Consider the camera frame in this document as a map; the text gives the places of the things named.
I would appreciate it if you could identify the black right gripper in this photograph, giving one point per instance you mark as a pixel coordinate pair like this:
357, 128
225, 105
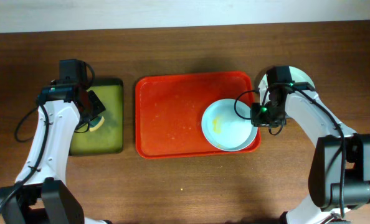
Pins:
258, 121

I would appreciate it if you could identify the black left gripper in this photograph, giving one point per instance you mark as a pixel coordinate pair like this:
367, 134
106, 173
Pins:
94, 106

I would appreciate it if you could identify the yellow green sponge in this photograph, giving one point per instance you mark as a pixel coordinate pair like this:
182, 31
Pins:
96, 123

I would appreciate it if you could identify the green plate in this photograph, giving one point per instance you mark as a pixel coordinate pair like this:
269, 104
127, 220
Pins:
298, 76

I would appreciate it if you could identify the light blue plate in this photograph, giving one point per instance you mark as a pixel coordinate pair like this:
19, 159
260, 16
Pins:
225, 124

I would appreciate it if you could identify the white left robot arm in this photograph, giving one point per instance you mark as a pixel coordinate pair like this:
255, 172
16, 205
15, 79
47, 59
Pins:
40, 194

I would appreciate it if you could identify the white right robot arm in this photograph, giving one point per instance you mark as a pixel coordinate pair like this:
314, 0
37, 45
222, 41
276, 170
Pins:
339, 179

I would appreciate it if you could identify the black tray with green water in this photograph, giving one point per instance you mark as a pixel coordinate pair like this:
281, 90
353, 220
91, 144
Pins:
108, 137

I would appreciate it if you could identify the red plastic tray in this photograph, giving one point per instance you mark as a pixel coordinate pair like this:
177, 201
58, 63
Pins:
169, 110

